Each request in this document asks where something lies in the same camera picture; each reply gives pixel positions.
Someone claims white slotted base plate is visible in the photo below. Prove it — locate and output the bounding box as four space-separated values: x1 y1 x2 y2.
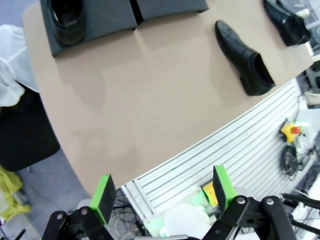
121 77 310 218

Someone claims yellow cloth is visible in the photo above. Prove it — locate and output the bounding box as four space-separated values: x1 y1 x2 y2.
0 164 32 222

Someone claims white plastic cover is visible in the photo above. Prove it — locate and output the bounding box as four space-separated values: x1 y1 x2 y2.
0 23 40 108

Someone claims black leather dress shoe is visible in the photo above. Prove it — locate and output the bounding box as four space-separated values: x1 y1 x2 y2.
214 19 277 97
262 0 312 48
45 0 88 46

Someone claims black cable coil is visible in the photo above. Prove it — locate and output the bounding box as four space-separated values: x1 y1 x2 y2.
281 143 316 181

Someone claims black metal shoe stand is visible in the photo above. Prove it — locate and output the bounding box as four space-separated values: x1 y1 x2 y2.
131 0 210 25
39 0 138 59

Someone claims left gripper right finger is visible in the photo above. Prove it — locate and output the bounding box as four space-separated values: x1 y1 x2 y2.
204 164 298 240

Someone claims yellow plastic block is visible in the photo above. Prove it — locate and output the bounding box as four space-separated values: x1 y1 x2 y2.
201 182 218 207

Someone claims yellow emergency stop button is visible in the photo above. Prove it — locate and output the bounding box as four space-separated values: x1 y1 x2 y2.
279 119 310 144

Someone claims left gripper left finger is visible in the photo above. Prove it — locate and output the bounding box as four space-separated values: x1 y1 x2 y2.
41 173 118 240

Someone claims black bulky bag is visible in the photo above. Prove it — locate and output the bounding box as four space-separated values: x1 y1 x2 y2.
0 82 62 173

